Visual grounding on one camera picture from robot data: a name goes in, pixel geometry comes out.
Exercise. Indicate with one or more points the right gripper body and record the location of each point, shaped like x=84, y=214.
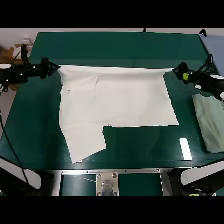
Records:
x=182, y=71

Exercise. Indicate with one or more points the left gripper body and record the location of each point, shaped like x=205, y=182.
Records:
x=47, y=68

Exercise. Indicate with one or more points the white garment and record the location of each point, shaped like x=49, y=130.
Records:
x=110, y=100

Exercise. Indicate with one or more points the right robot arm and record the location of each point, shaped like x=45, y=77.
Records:
x=206, y=81

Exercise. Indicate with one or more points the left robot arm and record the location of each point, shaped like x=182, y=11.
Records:
x=16, y=74

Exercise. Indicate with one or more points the pale green garment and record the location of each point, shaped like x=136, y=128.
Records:
x=210, y=121

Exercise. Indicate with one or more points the silver frame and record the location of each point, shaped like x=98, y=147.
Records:
x=106, y=181

